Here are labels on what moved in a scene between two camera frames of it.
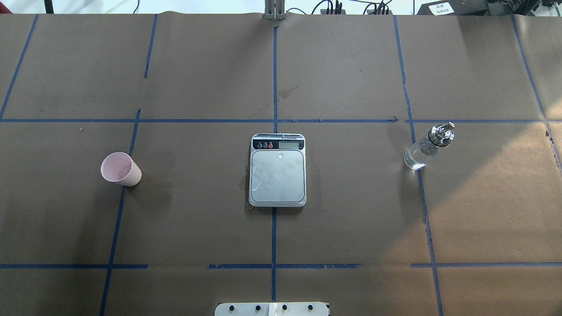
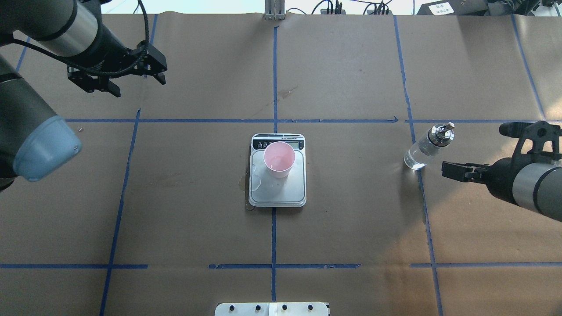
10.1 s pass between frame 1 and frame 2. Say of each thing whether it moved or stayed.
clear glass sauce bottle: stayed
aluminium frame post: stayed
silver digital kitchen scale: stayed
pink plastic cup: moved
